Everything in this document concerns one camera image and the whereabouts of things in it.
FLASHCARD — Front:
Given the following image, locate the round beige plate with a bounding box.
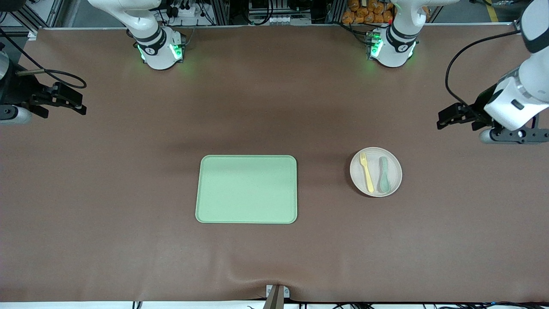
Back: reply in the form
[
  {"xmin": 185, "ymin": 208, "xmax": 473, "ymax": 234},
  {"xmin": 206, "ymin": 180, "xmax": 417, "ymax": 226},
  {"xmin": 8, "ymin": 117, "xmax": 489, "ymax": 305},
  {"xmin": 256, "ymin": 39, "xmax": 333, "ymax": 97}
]
[{"xmin": 350, "ymin": 147, "xmax": 403, "ymax": 198}]

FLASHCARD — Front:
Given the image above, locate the yellow plastic fork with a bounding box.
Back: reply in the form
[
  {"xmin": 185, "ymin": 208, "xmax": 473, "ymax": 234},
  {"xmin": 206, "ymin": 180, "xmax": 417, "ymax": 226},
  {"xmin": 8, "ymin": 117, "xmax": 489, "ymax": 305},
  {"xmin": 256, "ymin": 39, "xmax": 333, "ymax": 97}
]
[{"xmin": 359, "ymin": 151, "xmax": 375, "ymax": 193}]

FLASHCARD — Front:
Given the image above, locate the teal plastic spoon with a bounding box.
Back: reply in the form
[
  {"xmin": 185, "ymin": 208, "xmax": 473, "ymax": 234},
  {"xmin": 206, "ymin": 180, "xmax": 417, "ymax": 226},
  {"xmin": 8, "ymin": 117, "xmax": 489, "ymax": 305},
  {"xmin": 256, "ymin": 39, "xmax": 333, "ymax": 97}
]
[{"xmin": 378, "ymin": 156, "xmax": 390, "ymax": 193}]

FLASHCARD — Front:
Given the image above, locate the brown table cover mat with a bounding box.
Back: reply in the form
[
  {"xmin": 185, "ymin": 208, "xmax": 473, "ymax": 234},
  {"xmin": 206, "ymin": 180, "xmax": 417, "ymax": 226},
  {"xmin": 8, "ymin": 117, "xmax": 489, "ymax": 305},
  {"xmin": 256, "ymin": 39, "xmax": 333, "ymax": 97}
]
[{"xmin": 0, "ymin": 24, "xmax": 549, "ymax": 303}]

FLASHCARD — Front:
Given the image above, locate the orange snack packs pile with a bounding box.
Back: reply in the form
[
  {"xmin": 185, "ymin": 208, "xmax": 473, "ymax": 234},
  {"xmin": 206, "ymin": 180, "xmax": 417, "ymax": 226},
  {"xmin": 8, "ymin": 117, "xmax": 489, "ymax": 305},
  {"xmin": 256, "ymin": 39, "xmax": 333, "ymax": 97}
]
[{"xmin": 341, "ymin": 0, "xmax": 394, "ymax": 25}]

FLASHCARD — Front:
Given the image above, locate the white power strip with plugs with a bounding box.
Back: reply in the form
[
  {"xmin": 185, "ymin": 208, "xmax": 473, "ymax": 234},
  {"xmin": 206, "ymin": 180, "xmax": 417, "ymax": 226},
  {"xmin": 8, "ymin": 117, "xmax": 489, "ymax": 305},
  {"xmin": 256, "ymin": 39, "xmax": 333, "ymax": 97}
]
[{"xmin": 165, "ymin": 0, "xmax": 207, "ymax": 20}]

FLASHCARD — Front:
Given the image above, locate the light green rectangular tray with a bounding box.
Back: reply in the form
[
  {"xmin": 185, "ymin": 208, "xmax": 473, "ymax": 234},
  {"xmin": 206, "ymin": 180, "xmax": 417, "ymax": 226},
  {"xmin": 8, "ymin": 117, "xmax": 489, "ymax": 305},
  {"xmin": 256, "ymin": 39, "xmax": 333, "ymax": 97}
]
[{"xmin": 195, "ymin": 155, "xmax": 298, "ymax": 224}]

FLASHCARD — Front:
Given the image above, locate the long white socket strip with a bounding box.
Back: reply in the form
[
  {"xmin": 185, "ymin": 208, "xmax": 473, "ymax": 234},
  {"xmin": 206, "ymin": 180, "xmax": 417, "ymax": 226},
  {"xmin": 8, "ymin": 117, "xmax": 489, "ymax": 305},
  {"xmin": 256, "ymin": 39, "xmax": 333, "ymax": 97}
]
[{"xmin": 250, "ymin": 15, "xmax": 312, "ymax": 25}]

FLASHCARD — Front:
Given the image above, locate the metal table edge clamp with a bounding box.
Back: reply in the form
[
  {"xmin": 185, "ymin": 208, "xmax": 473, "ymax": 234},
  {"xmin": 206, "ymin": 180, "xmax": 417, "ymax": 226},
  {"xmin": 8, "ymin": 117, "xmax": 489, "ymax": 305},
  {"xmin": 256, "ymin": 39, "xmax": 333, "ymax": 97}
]
[{"xmin": 263, "ymin": 284, "xmax": 291, "ymax": 309}]

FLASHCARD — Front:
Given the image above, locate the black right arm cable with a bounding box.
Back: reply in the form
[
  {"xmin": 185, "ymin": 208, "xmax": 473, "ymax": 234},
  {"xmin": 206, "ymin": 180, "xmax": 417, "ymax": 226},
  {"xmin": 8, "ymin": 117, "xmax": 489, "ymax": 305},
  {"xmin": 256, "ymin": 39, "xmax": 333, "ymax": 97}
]
[{"xmin": 0, "ymin": 27, "xmax": 87, "ymax": 90}]

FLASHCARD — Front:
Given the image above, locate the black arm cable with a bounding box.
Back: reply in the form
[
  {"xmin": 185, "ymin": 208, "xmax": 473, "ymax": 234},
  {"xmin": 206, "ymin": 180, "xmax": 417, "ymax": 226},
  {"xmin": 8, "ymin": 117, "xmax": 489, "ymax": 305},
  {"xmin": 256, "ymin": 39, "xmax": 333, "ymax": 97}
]
[
  {"xmin": 0, "ymin": 27, "xmax": 87, "ymax": 90},
  {"xmin": 444, "ymin": 29, "xmax": 522, "ymax": 126}
]

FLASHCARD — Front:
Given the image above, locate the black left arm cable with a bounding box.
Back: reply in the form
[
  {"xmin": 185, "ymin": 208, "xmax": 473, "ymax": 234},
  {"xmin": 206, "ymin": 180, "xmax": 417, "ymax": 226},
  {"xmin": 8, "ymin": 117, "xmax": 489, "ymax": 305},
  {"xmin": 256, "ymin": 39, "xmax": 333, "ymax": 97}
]
[{"xmin": 444, "ymin": 29, "xmax": 522, "ymax": 126}]

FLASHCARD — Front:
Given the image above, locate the aluminium frame post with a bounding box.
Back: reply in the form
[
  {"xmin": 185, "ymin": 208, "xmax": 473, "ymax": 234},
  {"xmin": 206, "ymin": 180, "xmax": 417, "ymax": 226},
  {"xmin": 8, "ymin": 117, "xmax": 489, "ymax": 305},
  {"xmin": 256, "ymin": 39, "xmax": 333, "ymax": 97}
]
[
  {"xmin": 209, "ymin": 0, "xmax": 231, "ymax": 26},
  {"xmin": 327, "ymin": 0, "xmax": 347, "ymax": 24}
]

